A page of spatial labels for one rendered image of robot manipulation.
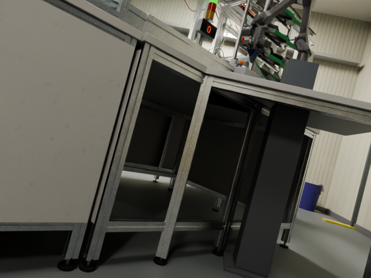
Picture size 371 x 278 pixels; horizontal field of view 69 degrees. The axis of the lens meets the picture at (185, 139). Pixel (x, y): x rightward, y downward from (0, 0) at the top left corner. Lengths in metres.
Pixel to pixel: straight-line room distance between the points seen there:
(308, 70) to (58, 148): 1.15
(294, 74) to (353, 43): 4.53
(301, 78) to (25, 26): 1.15
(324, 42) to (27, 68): 5.34
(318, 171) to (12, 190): 4.95
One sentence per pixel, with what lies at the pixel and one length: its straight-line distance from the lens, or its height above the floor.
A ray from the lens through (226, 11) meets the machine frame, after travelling 3.26.
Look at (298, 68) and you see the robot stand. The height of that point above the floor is 1.02.
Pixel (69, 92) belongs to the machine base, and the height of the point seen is 0.58.
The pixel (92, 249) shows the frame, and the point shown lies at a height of 0.08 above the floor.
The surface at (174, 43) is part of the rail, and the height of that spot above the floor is 0.91.
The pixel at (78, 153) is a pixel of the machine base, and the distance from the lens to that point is 0.94.
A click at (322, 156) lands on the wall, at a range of 5.40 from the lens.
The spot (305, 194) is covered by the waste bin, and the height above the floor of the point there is 0.24.
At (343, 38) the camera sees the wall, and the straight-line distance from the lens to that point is 5.92.
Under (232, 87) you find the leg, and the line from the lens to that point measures 1.18.
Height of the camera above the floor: 0.52
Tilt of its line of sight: 1 degrees up
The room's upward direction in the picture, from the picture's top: 15 degrees clockwise
